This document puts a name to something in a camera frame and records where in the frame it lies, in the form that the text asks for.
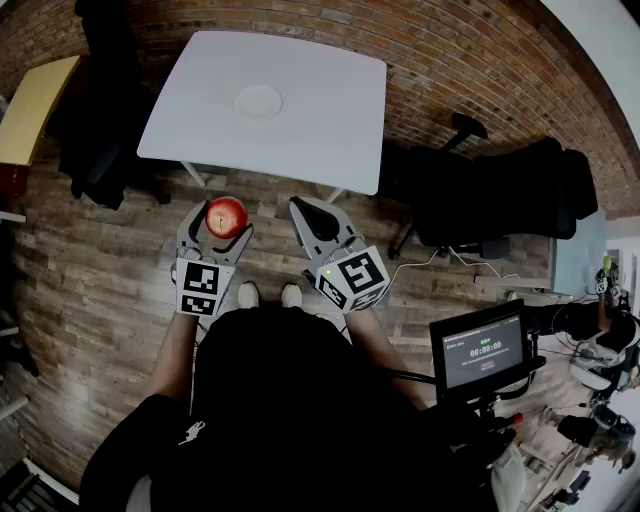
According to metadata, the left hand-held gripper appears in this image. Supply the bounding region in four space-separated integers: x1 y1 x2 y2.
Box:
173 199 255 318

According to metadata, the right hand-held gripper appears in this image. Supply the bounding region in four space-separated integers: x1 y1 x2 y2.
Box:
289 195 392 315

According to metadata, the red apple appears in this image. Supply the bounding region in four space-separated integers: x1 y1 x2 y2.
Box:
205 196 250 239

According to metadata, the white plate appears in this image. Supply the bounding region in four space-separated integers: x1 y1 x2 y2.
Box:
233 83 284 121

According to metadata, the person's right forearm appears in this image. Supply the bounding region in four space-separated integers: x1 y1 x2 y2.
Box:
344 304 431 411

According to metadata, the person's left forearm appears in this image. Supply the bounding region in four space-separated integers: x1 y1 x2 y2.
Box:
143 310 202 416

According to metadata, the black office chair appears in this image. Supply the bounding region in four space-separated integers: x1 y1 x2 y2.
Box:
387 112 600 261
47 0 174 211

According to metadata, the black monitor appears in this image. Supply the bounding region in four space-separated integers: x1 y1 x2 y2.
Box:
428 298 537 404

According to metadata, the red box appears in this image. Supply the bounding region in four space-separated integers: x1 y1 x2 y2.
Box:
0 163 30 197

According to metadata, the yellow wooden desk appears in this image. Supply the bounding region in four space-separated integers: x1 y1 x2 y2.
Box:
0 54 82 166

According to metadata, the grey desk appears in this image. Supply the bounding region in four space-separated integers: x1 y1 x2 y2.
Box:
473 209 610 296

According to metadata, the white floor cable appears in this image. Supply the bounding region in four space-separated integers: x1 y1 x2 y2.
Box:
388 246 524 282

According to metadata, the black monitor mount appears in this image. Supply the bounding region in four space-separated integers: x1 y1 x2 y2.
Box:
387 367 526 451

